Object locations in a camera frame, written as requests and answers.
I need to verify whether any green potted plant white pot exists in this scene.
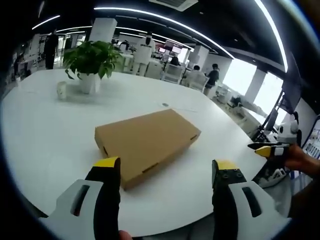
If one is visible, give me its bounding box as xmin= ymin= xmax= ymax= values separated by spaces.
xmin=62 ymin=39 xmax=124 ymax=95

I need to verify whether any person's grey trouser leg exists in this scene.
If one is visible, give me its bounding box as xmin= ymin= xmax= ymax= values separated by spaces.
xmin=259 ymin=183 xmax=294 ymax=221

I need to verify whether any small white jar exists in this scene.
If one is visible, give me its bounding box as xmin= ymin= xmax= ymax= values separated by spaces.
xmin=56 ymin=80 xmax=69 ymax=100

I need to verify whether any white humanoid figure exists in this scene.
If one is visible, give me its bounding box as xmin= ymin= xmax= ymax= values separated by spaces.
xmin=133 ymin=31 xmax=157 ymax=76

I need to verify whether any white paper sheet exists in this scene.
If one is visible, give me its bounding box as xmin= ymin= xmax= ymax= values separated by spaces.
xmin=174 ymin=102 xmax=198 ymax=112

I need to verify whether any brown cardboard shoe box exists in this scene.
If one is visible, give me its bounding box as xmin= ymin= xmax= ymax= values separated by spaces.
xmin=94 ymin=108 xmax=202 ymax=192

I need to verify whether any white chair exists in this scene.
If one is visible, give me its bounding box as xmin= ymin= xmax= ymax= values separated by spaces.
xmin=185 ymin=70 xmax=210 ymax=89
xmin=161 ymin=62 xmax=185 ymax=85

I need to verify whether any person's right hand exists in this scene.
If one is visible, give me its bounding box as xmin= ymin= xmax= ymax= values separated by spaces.
xmin=283 ymin=144 xmax=320 ymax=174

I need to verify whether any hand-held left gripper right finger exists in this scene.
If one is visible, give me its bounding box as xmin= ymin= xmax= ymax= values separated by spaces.
xmin=211 ymin=159 xmax=293 ymax=240

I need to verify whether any person's left hand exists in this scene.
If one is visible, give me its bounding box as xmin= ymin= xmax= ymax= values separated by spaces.
xmin=118 ymin=229 xmax=134 ymax=240

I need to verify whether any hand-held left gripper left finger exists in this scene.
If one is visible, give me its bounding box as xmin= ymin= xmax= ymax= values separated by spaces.
xmin=39 ymin=156 xmax=122 ymax=240

